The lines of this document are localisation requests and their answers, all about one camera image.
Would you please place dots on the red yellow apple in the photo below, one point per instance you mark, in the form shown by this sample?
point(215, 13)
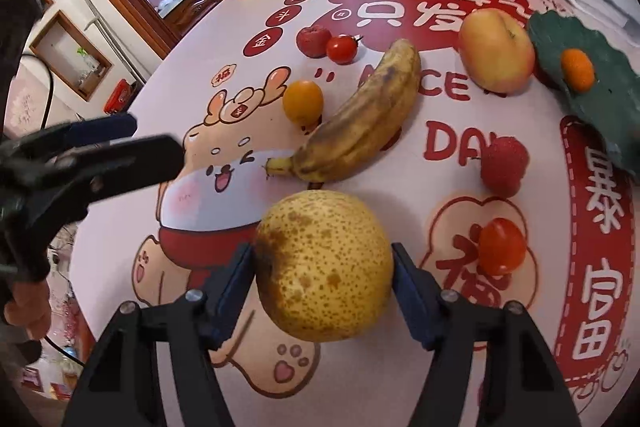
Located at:
point(496, 51)

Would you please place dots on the dark red fruit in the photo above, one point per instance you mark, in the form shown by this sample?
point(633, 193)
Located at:
point(312, 41)

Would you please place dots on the green scalloped plate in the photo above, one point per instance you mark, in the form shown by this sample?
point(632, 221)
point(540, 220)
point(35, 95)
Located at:
point(611, 106)

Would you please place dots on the small orange tangerine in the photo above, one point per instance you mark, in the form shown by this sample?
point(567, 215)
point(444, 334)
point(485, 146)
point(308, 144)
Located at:
point(578, 71)

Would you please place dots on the spotted yellow pear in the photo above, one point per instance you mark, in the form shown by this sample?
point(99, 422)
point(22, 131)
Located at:
point(324, 266)

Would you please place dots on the person left hand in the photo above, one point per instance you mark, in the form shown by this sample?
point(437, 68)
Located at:
point(29, 308)

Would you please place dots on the red strawberry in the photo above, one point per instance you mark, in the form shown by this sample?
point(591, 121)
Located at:
point(503, 165)

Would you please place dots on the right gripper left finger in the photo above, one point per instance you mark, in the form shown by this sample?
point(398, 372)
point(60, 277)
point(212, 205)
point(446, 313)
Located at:
point(120, 386)

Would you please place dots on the red trash bin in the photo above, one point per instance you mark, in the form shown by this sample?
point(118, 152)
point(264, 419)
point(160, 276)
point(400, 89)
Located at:
point(119, 98)

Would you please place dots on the small yellow kumquat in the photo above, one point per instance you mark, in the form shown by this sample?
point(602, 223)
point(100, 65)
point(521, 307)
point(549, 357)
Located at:
point(303, 103)

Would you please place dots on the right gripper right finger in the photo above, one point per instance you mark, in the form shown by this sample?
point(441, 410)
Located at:
point(522, 385)

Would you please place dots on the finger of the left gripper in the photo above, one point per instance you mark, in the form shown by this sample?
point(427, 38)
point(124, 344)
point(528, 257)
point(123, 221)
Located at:
point(103, 171)
point(95, 129)

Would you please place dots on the spotted brown banana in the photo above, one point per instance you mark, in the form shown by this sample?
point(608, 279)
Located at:
point(348, 141)

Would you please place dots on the cherry tomato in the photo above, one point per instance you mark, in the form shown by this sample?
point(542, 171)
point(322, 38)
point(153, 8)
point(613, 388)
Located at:
point(501, 248)
point(342, 49)

